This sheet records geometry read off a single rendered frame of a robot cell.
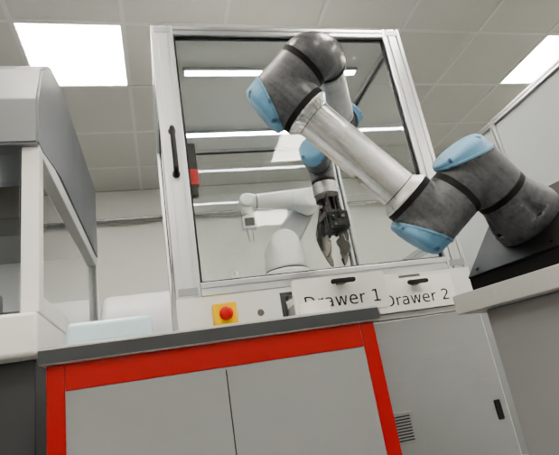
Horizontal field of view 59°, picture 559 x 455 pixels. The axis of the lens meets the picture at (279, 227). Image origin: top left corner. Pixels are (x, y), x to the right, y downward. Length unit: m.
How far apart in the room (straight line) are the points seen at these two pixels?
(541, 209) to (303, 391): 0.59
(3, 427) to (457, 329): 1.34
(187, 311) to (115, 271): 3.39
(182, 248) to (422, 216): 0.83
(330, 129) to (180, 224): 0.74
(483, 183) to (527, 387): 0.40
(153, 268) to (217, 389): 4.00
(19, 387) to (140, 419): 0.52
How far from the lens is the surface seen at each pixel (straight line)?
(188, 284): 1.56
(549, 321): 1.05
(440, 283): 1.78
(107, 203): 5.14
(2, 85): 1.63
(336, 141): 1.04
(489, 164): 1.07
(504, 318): 1.10
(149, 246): 4.95
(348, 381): 0.98
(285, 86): 1.05
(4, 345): 1.33
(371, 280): 1.51
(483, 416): 1.80
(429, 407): 1.70
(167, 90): 1.86
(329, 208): 1.44
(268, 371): 0.94
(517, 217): 1.10
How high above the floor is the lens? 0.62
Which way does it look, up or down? 19 degrees up
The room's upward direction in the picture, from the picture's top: 10 degrees counter-clockwise
